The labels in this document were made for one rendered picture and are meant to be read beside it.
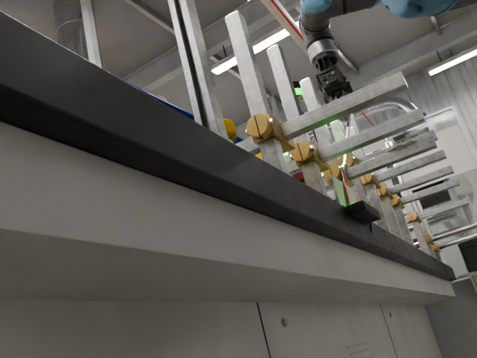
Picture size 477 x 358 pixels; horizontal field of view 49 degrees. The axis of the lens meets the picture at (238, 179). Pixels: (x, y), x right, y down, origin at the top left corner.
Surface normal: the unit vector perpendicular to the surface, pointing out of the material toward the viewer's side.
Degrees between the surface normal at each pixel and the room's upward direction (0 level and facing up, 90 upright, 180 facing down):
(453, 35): 90
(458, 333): 90
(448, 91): 90
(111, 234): 90
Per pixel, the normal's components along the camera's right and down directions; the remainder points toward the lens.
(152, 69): -0.51, -0.18
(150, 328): 0.86, -0.35
